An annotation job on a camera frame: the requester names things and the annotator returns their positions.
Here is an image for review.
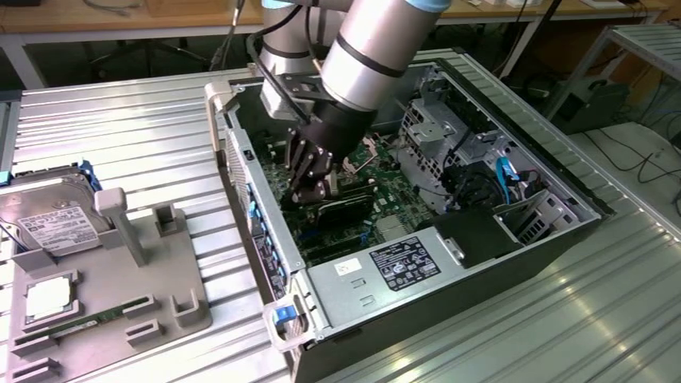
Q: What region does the open PC case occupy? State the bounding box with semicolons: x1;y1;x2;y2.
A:
204;57;618;383

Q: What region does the black floor cable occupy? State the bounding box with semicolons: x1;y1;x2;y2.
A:
583;127;681;184

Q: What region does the wooden desk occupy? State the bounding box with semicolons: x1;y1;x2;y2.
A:
0;0;666;45

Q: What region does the blue disk caddy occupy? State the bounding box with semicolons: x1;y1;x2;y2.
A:
0;159;105;256

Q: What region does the metal slat side table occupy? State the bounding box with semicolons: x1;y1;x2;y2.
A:
541;22;681;120

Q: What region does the blue disk wire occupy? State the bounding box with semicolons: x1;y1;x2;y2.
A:
493;155;519;204

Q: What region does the black plastic air shroud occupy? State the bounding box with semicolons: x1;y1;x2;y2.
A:
417;207;525;268

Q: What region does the silver drive cage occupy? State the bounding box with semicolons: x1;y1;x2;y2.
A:
396;67;533;208

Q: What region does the green motherboard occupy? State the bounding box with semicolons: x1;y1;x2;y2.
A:
249;127;442;267

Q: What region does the CPU socket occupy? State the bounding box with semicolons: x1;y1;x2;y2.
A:
334;133;393;179

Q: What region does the silver disk bay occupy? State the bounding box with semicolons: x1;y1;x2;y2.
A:
493;189;602;244

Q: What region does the black office chair base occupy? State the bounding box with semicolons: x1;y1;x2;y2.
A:
84;38;208;77

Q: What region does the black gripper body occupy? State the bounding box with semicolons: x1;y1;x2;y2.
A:
300;97;377;160

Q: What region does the silver hard disk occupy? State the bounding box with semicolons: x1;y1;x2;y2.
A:
0;165;102;259

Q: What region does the silver chipset heat sink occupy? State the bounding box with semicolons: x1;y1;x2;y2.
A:
380;217;414;240

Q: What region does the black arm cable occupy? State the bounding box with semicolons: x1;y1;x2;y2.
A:
245;0;314;123

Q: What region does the graphics card with black fan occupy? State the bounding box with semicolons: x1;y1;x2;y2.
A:
278;181;377;231

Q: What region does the silver CPU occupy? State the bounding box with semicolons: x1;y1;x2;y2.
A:
24;277;76;320

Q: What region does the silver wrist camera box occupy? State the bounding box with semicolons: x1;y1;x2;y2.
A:
258;71;326;120

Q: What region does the silver power supply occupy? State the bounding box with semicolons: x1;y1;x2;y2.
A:
308;227;469;328

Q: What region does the grey hanging cable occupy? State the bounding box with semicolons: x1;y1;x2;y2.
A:
212;0;244;71

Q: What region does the grey parts rack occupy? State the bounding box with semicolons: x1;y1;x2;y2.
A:
8;187;213;383

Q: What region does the green RAM stick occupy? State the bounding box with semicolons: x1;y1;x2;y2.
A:
50;297;148;336

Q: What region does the black box with handle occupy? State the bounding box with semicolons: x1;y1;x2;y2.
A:
551;79;629;135

